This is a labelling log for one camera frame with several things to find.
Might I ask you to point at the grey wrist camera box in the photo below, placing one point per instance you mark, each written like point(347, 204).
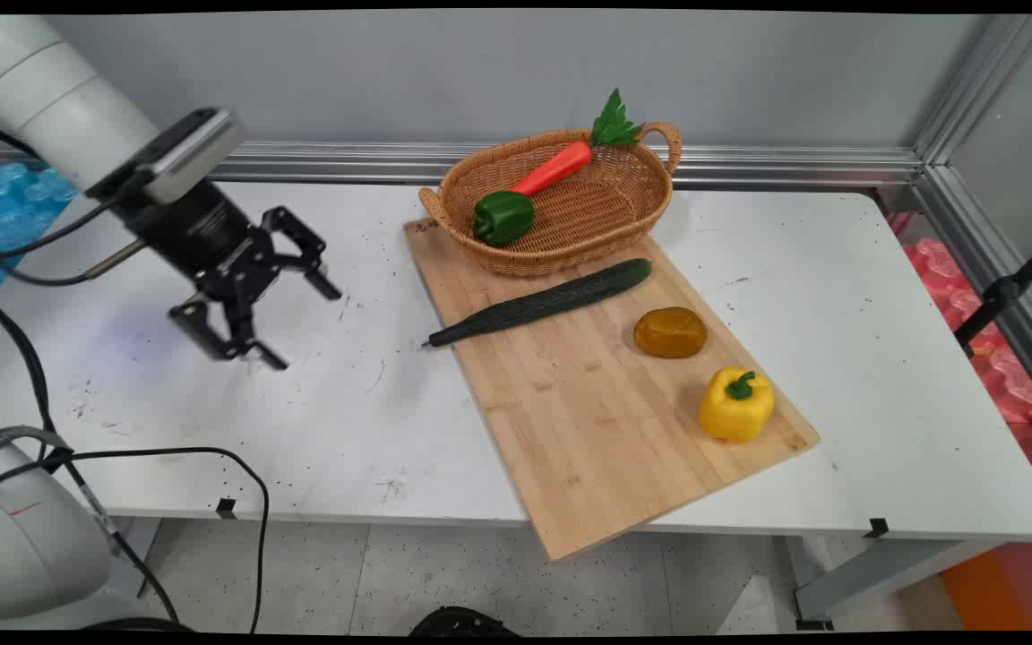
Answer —
point(184, 152)

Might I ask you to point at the blue bubble wrap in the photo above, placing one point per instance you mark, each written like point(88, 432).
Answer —
point(10, 215)

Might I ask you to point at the brown toy potato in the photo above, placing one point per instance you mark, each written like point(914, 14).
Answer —
point(670, 333)

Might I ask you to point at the aluminium frame post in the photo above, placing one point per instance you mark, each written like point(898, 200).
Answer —
point(986, 224)

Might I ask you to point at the black round object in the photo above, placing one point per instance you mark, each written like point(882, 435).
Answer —
point(462, 622)

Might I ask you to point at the red bubble wrap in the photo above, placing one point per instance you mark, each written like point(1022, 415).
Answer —
point(1009, 376)

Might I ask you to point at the black tripod stand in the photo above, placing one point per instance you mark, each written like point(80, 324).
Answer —
point(1004, 291)

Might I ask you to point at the yellow toy bell pepper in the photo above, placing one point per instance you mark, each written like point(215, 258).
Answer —
point(735, 412)

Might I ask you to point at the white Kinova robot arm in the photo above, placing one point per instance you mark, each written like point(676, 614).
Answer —
point(41, 90)

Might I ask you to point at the bamboo cutting board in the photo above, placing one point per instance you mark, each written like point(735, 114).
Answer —
point(606, 448)

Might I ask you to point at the woven wicker basket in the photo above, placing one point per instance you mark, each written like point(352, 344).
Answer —
point(588, 215)

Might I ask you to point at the black table edge clip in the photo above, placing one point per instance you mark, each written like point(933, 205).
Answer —
point(226, 508)
point(877, 528)

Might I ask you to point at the aluminium frame rail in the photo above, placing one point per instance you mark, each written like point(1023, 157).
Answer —
point(749, 166)

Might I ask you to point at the dark green toy cucumber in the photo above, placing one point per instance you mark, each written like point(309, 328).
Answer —
point(543, 303)

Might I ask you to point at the white table leg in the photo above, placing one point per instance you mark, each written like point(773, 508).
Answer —
point(135, 555)

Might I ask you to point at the orange toy carrot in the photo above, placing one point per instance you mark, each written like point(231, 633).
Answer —
point(552, 168)

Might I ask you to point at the grey table leg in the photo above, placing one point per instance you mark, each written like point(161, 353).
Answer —
point(883, 573)

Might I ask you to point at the orange floor mat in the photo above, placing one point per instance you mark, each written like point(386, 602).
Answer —
point(986, 596)

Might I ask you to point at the green toy bell pepper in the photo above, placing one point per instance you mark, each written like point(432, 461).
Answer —
point(503, 218)

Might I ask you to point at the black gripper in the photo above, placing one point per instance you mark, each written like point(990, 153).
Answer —
point(198, 235)

